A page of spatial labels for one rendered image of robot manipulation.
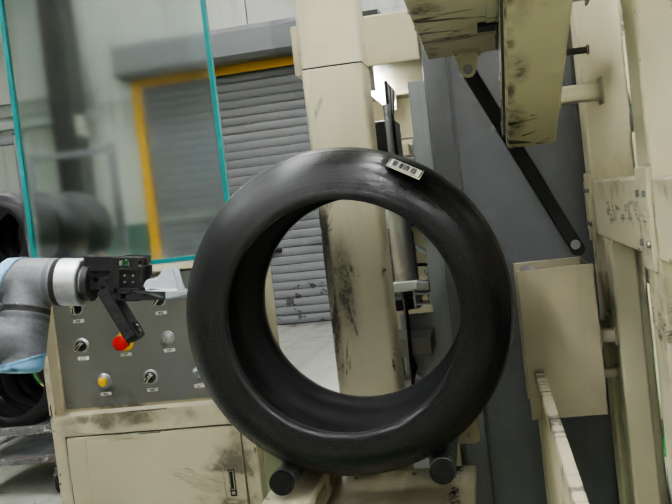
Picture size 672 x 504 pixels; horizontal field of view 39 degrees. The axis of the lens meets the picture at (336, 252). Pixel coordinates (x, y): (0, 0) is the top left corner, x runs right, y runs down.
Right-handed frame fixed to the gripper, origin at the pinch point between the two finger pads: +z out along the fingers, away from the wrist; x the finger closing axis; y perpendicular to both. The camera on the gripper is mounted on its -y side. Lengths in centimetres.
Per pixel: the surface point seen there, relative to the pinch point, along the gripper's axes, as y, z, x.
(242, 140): 72, -225, 928
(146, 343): -21, -33, 68
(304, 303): -119, -149, 924
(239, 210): 16.2, 12.5, -11.3
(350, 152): 26.1, 31.2, -8.3
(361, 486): -40, 30, 16
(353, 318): -7.3, 27.2, 26.6
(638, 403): -22, 84, 21
